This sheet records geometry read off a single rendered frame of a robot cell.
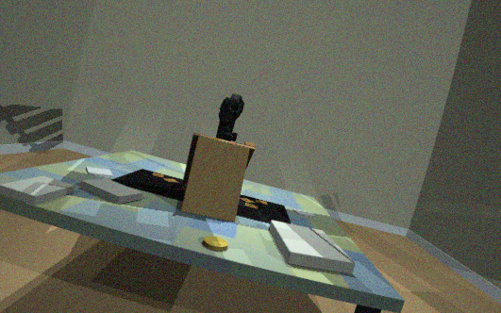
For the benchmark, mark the yellow round disc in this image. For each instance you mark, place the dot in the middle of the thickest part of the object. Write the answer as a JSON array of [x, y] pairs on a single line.
[[215, 243]]

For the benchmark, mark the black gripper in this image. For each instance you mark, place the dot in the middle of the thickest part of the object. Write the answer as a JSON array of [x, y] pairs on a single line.
[[219, 127]]

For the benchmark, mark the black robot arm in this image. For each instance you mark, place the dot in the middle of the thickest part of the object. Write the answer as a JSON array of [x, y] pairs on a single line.
[[230, 109]]

